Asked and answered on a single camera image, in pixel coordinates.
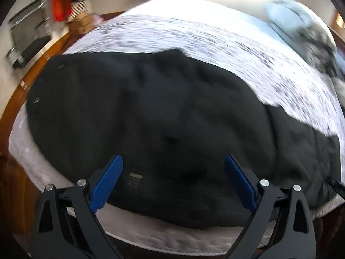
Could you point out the black metal rack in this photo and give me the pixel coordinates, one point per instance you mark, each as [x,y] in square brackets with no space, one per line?
[28,36]

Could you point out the brown wooden bed frame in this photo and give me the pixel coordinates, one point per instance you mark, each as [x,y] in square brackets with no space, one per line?
[16,97]

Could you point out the leaf-patterned white quilt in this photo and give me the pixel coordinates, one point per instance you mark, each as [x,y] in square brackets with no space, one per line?
[215,37]

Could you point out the light grey comforter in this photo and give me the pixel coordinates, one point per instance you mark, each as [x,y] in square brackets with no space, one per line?
[292,19]

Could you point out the cardboard box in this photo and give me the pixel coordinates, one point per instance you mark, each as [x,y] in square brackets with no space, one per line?
[80,24]

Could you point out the black jacket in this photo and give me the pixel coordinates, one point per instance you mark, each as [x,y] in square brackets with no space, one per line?
[161,113]

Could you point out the red cloth item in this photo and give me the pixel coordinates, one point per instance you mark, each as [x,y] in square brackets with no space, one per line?
[58,8]

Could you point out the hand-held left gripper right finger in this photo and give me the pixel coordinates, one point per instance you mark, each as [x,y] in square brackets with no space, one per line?
[240,179]

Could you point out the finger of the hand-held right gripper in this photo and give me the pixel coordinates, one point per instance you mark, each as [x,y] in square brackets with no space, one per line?
[335,184]

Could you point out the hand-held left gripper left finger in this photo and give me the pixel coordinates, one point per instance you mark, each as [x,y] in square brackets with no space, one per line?
[107,179]

